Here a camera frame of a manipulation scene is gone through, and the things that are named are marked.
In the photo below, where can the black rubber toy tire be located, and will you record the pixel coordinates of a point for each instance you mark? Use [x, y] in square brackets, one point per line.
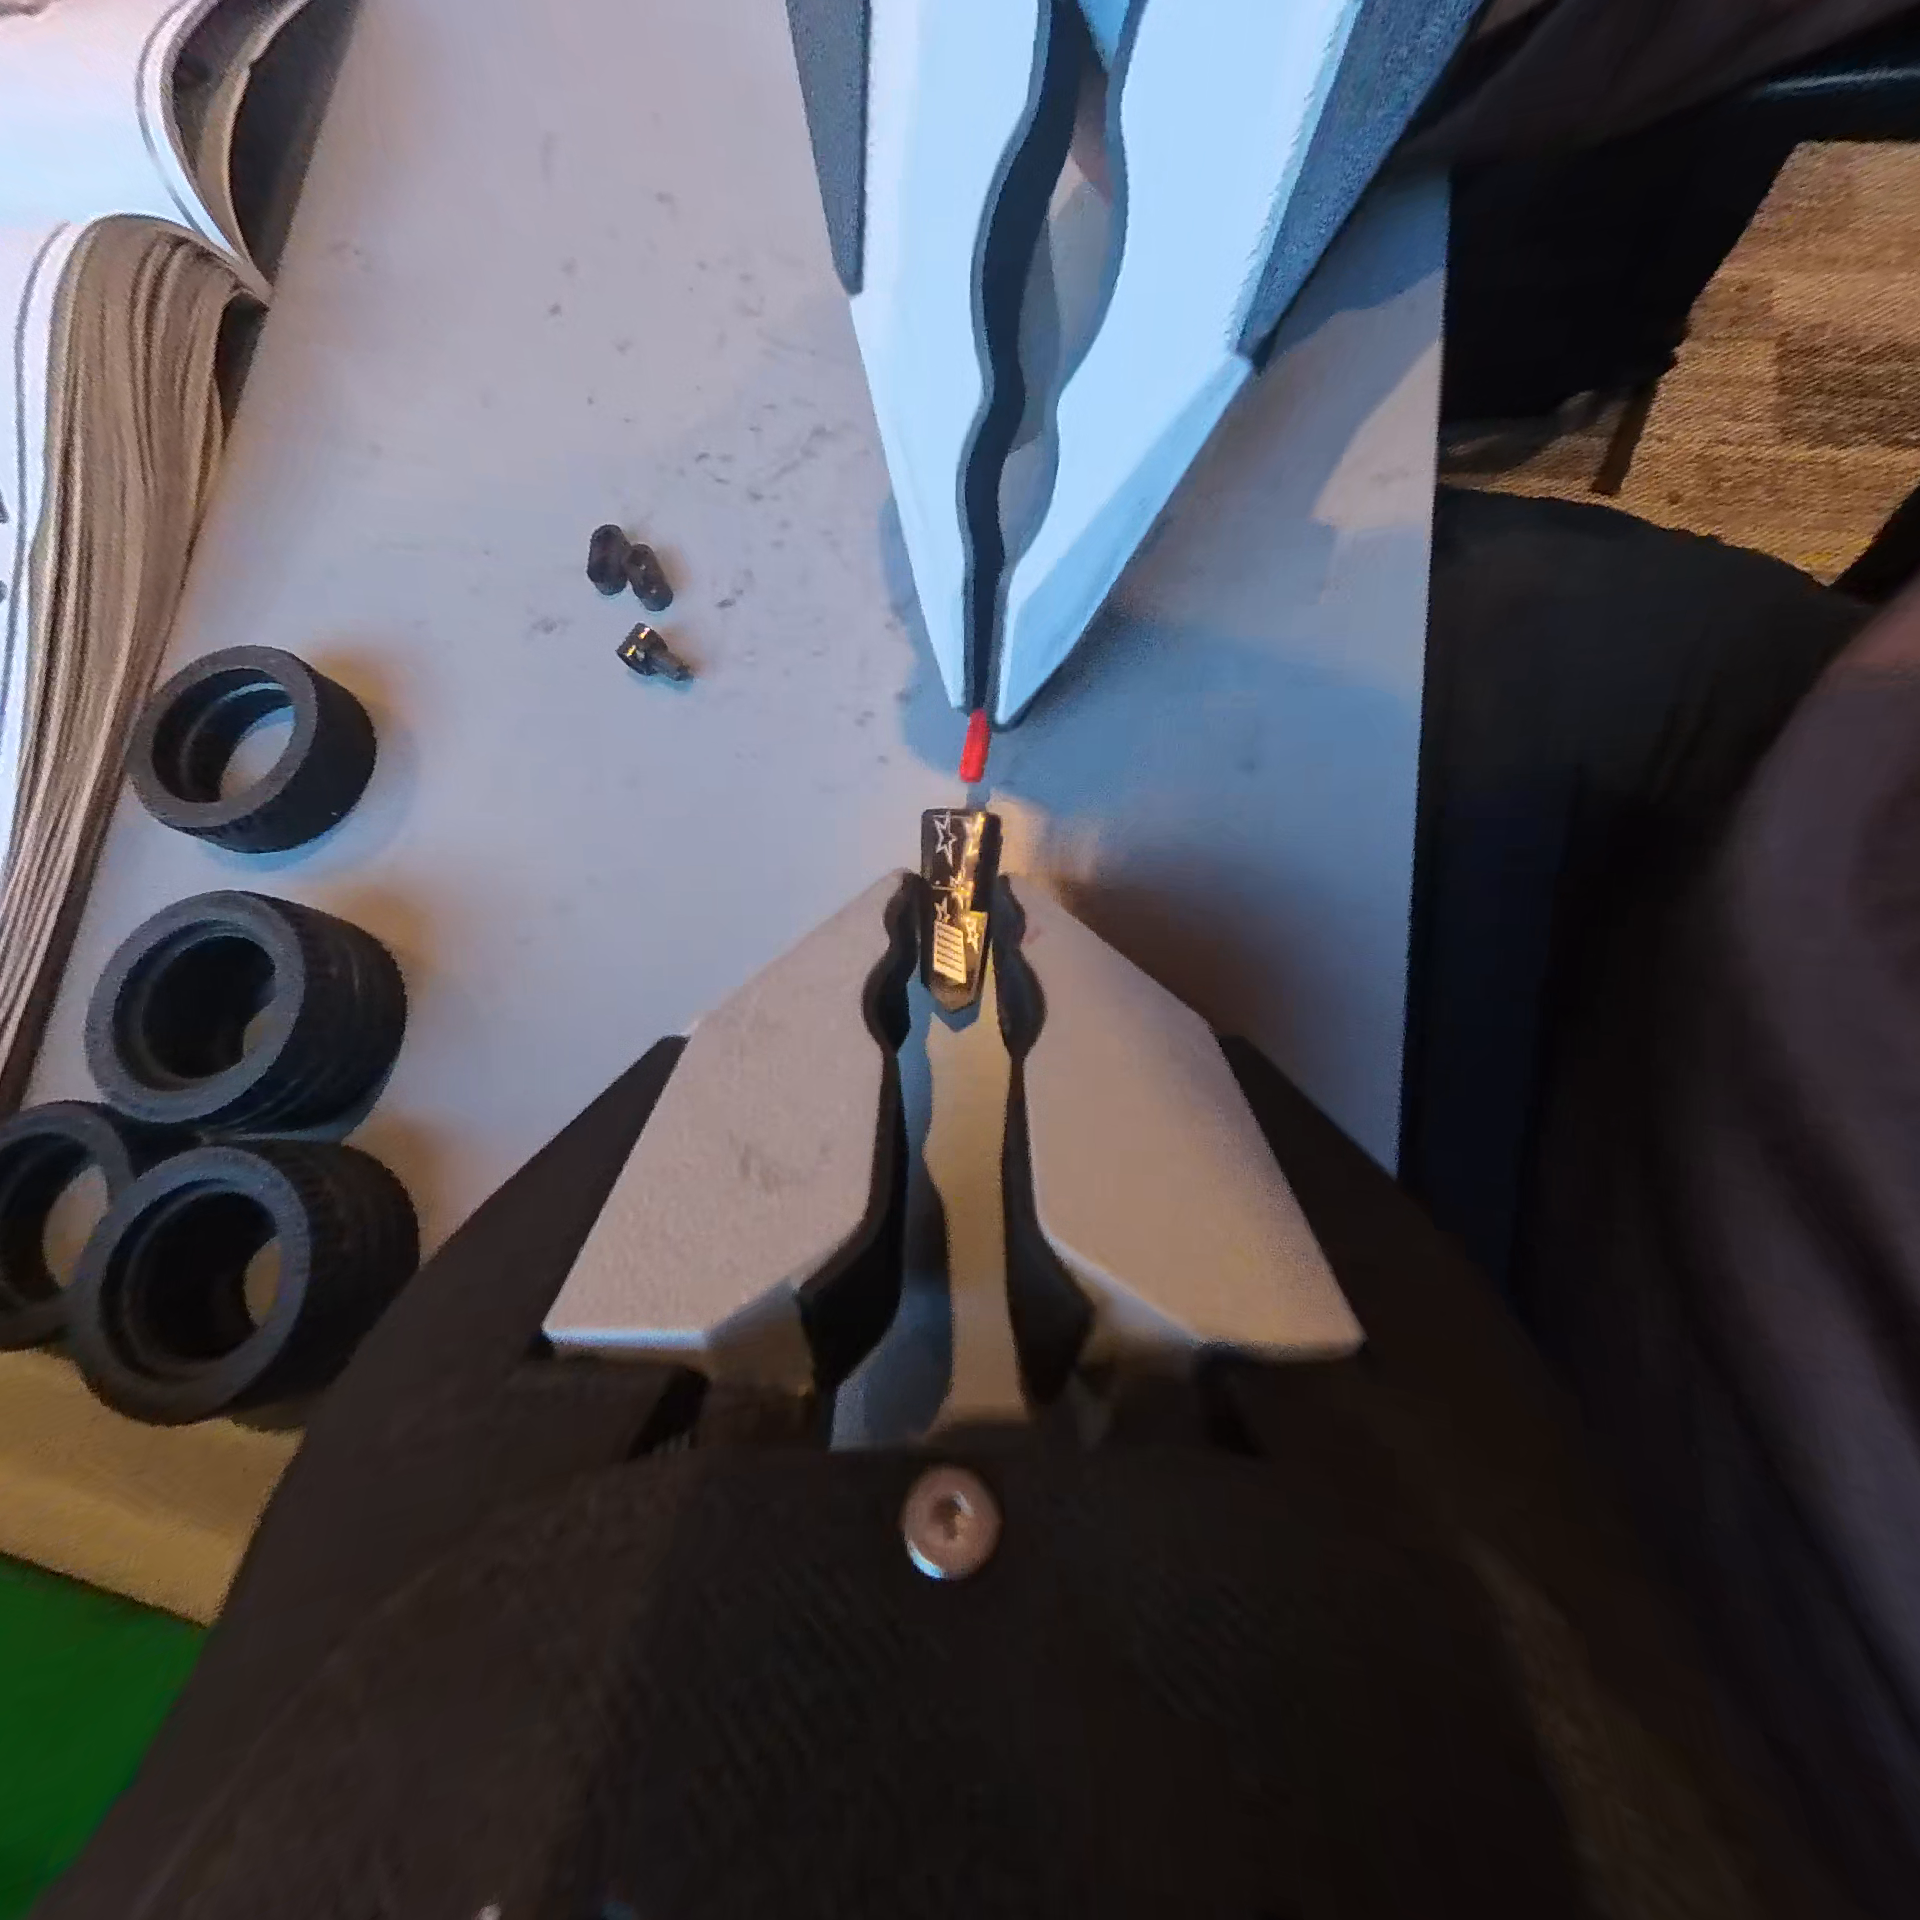
[355, 1021]
[338, 748]
[30, 1154]
[359, 1274]

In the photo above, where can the black star-print toy part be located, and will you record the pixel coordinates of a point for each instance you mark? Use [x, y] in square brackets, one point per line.
[950, 898]

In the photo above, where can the small black axle pin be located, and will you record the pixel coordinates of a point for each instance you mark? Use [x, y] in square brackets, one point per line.
[646, 652]

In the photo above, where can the white desk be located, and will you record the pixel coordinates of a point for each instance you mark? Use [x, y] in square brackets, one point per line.
[599, 302]

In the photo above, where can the black chair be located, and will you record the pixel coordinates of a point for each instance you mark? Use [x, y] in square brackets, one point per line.
[1557, 270]

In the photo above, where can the open paper booklet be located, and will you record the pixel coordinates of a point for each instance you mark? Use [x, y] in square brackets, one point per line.
[119, 523]
[225, 151]

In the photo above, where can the person's purple sweater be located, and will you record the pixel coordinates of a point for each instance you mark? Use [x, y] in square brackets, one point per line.
[1845, 1125]

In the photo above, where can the small black connector piece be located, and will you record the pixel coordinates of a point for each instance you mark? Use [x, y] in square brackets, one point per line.
[646, 578]
[606, 561]

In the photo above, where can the person's dark trousers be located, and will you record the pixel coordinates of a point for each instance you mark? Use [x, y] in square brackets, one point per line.
[1576, 823]

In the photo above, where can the green mat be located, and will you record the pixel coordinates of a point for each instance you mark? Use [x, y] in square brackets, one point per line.
[75, 1724]

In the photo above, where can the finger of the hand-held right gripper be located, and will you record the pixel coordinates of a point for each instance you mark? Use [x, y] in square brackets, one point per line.
[1199, 228]
[914, 228]

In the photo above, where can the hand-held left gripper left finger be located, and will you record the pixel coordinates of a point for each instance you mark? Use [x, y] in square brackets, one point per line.
[750, 1171]

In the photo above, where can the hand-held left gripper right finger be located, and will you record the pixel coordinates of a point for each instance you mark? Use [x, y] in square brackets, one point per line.
[1154, 1188]

